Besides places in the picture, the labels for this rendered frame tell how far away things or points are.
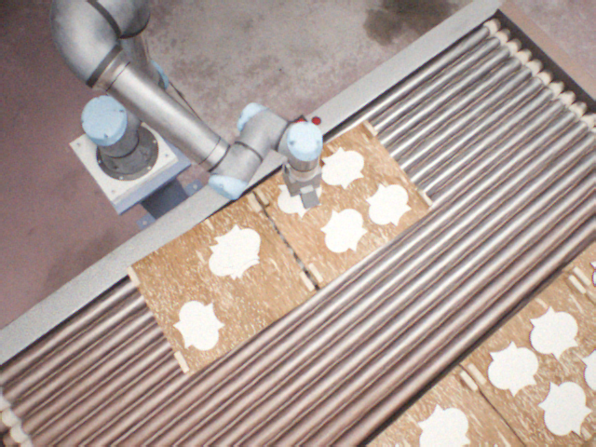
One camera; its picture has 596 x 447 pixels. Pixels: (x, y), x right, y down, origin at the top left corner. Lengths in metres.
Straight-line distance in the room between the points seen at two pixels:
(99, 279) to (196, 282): 0.28
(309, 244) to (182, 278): 0.37
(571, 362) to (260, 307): 0.86
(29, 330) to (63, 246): 1.09
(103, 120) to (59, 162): 1.39
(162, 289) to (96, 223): 1.21
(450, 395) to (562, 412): 0.30
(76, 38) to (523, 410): 1.33
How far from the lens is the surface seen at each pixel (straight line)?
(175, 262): 1.29
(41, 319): 1.43
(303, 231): 1.28
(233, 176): 0.94
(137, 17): 0.99
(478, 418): 1.35
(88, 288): 1.38
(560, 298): 1.46
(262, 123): 0.99
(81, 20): 0.91
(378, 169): 1.37
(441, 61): 1.63
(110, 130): 1.26
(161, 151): 1.45
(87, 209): 2.49
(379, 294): 1.29
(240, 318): 1.24
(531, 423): 1.41
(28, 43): 3.10
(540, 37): 1.78
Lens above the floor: 2.17
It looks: 75 degrees down
